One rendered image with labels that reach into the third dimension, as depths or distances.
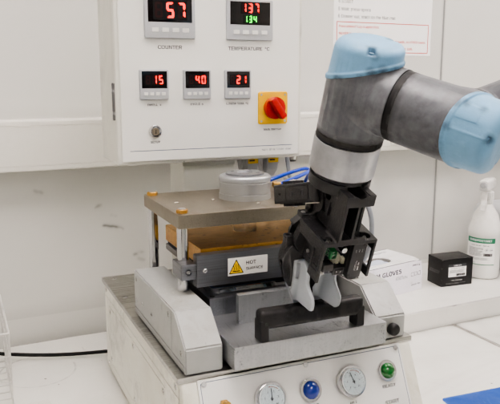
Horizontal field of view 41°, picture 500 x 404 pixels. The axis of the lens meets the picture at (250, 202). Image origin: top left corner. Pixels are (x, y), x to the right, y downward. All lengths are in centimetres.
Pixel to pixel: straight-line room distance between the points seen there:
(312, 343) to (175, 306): 18
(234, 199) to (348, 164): 31
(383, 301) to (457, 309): 61
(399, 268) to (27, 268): 82
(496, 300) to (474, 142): 102
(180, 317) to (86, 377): 47
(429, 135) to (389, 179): 111
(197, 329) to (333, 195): 25
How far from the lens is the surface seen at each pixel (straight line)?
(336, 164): 72
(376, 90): 68
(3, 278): 145
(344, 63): 69
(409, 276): 161
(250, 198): 98
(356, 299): 88
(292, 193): 82
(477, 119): 66
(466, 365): 138
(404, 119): 67
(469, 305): 159
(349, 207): 73
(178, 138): 111
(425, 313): 151
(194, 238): 98
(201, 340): 85
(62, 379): 130
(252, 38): 115
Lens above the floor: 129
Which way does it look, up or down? 11 degrees down
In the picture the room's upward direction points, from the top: straight up
